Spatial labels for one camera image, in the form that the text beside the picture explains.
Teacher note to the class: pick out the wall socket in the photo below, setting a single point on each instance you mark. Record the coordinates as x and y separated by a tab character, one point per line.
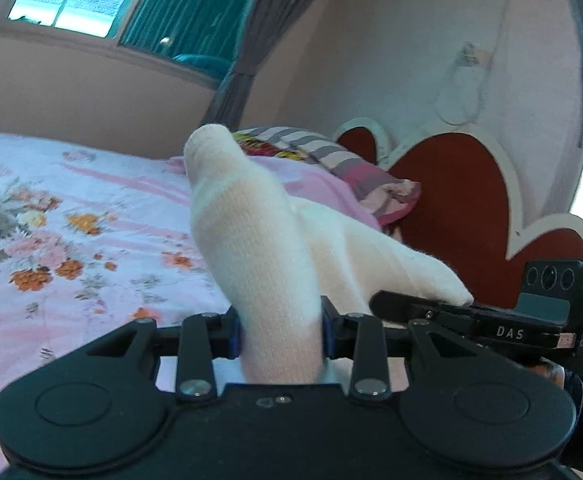
473	54

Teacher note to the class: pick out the floral bed sheet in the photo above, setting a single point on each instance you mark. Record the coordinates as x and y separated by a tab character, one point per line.
71	240

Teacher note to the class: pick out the red heart-shaped headboard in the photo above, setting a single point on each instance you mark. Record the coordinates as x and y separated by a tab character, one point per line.
461	195

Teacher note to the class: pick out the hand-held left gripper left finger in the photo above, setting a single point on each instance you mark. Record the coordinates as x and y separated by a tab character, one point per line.
235	337

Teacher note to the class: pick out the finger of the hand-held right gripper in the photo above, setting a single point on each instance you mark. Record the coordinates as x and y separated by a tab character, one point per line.
421	307

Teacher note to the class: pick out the teal curtain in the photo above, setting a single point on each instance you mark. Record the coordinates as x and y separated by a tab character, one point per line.
191	15

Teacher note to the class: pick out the person's right hand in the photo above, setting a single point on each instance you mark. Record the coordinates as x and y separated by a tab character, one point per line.
552	373

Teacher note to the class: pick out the white knitted sock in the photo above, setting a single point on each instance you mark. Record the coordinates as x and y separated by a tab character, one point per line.
256	260

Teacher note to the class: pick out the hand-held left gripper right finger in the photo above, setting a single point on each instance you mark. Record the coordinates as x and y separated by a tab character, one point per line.
327	331

